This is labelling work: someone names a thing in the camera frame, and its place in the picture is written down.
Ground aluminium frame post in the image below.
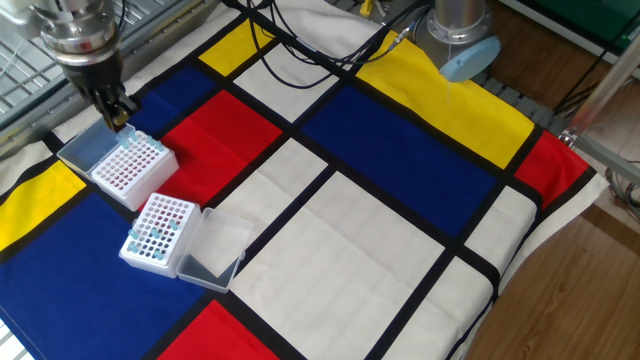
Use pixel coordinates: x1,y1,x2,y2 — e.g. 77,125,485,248
567,29,640,136

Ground aluminium frame beam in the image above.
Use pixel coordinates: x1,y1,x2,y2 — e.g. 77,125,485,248
559,130,640,186

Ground grey cable bundle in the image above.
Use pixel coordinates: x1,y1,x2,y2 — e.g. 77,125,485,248
603,159,640,224

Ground silver wrist coupling flange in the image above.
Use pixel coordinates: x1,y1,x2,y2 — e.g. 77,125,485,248
38,0,124,67

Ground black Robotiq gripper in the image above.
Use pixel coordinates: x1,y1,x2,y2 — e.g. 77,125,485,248
63,49,141,134

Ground grey cable silver connector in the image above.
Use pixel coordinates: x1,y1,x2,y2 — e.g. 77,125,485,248
299,22,416,66

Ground Mondrian pattern colour-block tablecloth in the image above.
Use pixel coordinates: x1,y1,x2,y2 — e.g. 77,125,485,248
0,0,611,360

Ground white pipette tip box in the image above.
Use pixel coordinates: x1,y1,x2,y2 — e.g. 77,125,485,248
57,119,180,212
118,192,255,294

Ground black cable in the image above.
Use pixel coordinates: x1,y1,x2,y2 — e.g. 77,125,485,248
247,0,361,91
279,0,431,69

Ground grey aluminium table rail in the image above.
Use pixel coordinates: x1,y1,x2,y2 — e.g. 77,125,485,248
0,0,221,161

